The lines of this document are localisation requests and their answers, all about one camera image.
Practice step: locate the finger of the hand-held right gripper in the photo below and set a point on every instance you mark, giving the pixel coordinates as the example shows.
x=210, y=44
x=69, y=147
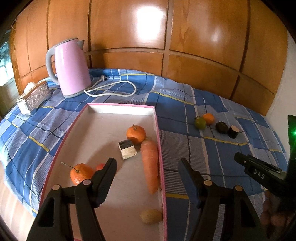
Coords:
x=256, y=171

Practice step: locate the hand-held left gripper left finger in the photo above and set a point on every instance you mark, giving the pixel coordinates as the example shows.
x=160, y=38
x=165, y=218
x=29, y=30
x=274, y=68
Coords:
x=105, y=176

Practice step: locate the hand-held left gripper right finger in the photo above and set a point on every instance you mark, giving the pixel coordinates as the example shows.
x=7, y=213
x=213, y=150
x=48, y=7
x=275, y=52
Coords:
x=188, y=178

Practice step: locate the red tomato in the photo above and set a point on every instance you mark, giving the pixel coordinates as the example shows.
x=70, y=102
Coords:
x=100, y=166

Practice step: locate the orange mandarin with long stem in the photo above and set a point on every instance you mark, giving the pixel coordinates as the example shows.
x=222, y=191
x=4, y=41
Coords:
x=79, y=176

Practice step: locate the white cube with dark skin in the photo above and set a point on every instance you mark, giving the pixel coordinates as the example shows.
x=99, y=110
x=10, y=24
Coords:
x=128, y=151

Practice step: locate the orange carrot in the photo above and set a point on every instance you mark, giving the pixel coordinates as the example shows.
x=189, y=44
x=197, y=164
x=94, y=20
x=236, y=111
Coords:
x=150, y=166

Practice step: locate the dark cut cylinder piece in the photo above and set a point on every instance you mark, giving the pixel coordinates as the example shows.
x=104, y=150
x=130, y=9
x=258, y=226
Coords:
x=234, y=132

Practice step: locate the pink shallow cardboard tray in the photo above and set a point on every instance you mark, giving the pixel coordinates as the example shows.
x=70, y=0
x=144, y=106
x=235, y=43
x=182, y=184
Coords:
x=104, y=129

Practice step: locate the orange mandarin with short stem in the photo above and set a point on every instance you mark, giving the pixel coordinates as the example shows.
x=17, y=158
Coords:
x=136, y=135

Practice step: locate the yellowish kiwi fruit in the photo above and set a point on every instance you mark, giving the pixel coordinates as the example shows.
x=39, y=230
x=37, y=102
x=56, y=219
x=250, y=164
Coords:
x=151, y=216

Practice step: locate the green mandarin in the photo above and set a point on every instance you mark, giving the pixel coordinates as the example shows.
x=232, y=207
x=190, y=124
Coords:
x=200, y=123

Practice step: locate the dark brown wrinkled fruit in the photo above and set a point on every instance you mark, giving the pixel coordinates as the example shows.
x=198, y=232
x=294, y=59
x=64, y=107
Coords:
x=221, y=127

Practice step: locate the stemless orange mandarin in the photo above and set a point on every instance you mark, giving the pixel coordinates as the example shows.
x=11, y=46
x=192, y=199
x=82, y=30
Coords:
x=208, y=118

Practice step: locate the person's right hand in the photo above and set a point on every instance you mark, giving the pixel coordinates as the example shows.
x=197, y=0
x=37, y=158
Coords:
x=269, y=209

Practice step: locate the blue plaid tablecloth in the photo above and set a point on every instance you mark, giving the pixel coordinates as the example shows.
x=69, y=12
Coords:
x=208, y=157

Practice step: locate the silver embossed tissue box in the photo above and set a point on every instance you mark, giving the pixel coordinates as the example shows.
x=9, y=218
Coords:
x=38, y=96

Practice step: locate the pink electric kettle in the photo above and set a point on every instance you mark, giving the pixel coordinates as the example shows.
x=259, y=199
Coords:
x=71, y=69

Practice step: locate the wooden door with glass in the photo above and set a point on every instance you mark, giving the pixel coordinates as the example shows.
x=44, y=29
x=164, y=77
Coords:
x=7, y=90

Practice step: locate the wooden wardrobe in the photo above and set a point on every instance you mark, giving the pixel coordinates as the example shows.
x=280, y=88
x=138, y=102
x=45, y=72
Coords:
x=138, y=27

